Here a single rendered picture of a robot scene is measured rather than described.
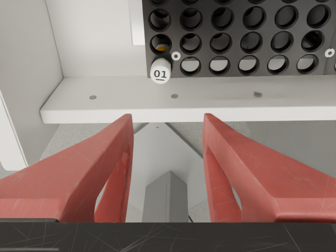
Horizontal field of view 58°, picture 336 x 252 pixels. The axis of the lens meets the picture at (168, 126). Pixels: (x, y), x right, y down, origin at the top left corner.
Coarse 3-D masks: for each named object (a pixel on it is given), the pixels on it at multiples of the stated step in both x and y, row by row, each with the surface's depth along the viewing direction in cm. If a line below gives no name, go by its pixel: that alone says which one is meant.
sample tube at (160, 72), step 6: (156, 48) 21; (162, 48) 20; (156, 60) 18; (162, 60) 18; (156, 66) 18; (162, 66) 18; (168, 66) 18; (150, 72) 18; (156, 72) 18; (162, 72) 18; (168, 72) 18; (156, 78) 18; (162, 78) 18; (168, 78) 18
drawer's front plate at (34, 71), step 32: (0, 0) 17; (32, 0) 21; (0, 32) 17; (32, 32) 21; (0, 64) 17; (32, 64) 21; (0, 96) 17; (32, 96) 21; (0, 128) 18; (32, 128) 21; (0, 160) 20; (32, 160) 21
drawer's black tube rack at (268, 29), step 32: (160, 0) 20; (192, 0) 20; (224, 0) 19; (256, 0) 17; (288, 0) 17; (320, 0) 17; (192, 32) 18; (224, 32) 18; (256, 32) 18; (288, 32) 18; (320, 32) 18; (256, 64) 19; (288, 64) 19; (320, 64) 19
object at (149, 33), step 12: (144, 0) 17; (168, 0) 17; (144, 12) 17; (168, 12) 17; (144, 24) 18; (168, 24) 18; (144, 36) 18; (168, 36) 18; (168, 48) 19; (168, 60) 19
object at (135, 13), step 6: (132, 0) 22; (138, 0) 22; (132, 6) 22; (138, 6) 22; (132, 12) 22; (138, 12) 22; (132, 18) 22; (138, 18) 22; (132, 24) 23; (138, 24) 23; (132, 30) 23; (138, 30) 23; (132, 36) 23; (138, 36) 23; (132, 42) 23; (138, 42) 23; (144, 42) 23
